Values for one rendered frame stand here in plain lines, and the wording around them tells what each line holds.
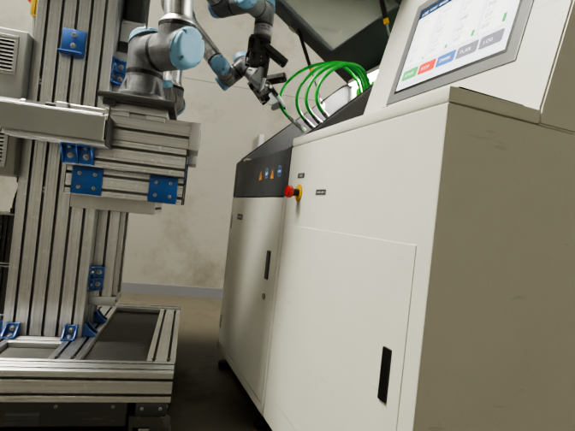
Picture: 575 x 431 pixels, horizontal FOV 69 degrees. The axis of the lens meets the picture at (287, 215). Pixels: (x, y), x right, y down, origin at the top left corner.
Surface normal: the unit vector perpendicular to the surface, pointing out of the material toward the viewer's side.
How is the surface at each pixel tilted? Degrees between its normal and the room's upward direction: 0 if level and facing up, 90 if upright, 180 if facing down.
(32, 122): 90
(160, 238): 90
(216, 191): 90
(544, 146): 90
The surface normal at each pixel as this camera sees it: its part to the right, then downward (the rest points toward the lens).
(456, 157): 0.37, 0.04
